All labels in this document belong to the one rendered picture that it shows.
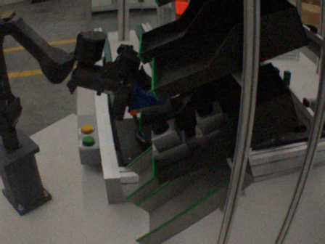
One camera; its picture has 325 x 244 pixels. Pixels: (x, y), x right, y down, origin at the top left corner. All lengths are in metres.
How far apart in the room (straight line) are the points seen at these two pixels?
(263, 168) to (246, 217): 0.19
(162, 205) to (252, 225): 0.31
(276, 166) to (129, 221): 0.49
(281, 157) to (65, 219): 0.69
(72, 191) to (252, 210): 0.55
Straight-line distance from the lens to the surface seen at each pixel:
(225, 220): 0.75
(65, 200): 1.18
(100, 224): 1.09
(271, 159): 1.21
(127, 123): 1.30
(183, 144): 0.71
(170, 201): 0.89
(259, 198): 1.19
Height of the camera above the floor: 1.64
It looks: 31 degrees down
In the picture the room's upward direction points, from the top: straight up
